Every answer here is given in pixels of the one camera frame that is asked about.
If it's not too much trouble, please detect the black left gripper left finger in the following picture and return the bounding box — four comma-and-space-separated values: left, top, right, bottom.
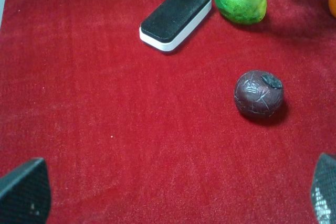
1, 157, 51, 223

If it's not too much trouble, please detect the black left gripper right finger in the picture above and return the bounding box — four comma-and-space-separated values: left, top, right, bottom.
310, 153, 335, 224

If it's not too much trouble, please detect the dark purple mangosteen fruit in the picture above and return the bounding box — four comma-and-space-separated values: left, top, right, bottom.
234, 70, 284, 119

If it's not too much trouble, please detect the red velvet table cloth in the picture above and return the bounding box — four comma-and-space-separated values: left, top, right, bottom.
1, 0, 335, 223

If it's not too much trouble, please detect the black and white board eraser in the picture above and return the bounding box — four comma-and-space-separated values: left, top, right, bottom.
139, 0, 212, 52

